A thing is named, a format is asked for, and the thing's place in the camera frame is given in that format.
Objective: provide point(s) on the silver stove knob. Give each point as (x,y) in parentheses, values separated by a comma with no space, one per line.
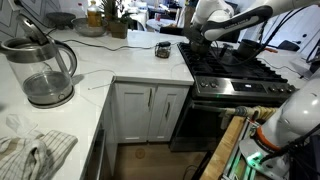
(290,90)
(273,89)
(282,89)
(214,85)
(204,84)

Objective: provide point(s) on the black griddle plate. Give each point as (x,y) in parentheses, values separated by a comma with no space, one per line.
(233,70)

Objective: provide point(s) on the red cup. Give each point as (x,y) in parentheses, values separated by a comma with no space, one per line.
(157,16)

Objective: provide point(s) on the small glass jar black lid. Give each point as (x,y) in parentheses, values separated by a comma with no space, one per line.
(163,51)

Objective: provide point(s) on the stainless steel gas range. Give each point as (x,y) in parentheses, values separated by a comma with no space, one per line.
(226,87)

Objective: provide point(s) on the checked kitchen towel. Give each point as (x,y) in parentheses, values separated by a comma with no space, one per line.
(50,150)

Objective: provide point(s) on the black cast iron grate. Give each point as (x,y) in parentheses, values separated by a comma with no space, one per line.
(193,65)
(266,71)

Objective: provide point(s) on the potted green plant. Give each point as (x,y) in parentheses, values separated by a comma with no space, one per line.
(118,30)

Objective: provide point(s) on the wooden board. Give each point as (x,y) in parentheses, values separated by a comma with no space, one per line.
(220,153)

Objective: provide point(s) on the black office chair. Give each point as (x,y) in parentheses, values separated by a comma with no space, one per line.
(289,45)

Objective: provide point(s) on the white cabinet door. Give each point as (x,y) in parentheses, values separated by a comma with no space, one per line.
(166,130)
(133,113)

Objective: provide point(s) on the black chair back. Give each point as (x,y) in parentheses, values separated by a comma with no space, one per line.
(171,30)

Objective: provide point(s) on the amber oil bottle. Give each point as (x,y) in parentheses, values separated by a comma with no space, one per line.
(94,18)

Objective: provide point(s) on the black oven door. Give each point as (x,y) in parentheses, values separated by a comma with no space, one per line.
(196,126)

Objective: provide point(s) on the kettle power base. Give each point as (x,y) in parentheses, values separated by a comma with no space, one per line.
(50,104)

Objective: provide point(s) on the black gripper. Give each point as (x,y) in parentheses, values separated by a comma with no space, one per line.
(198,35)

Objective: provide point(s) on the yellow striped hanging towel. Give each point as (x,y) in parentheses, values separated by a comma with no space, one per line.
(263,112)

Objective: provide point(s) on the metal robot mount frame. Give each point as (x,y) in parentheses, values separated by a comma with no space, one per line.
(240,166)

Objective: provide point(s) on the round white table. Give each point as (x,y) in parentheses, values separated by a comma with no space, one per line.
(160,25)

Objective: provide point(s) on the stainless steel dishwasher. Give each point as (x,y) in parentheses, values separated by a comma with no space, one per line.
(96,156)

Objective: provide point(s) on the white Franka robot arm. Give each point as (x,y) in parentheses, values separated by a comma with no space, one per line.
(216,10)

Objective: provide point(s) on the dark footed bowl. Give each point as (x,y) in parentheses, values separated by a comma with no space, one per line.
(60,18)

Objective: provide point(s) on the glass electric kettle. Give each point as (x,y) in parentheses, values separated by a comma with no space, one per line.
(40,66)

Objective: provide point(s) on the small white bottle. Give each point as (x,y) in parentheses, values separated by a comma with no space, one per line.
(79,11)

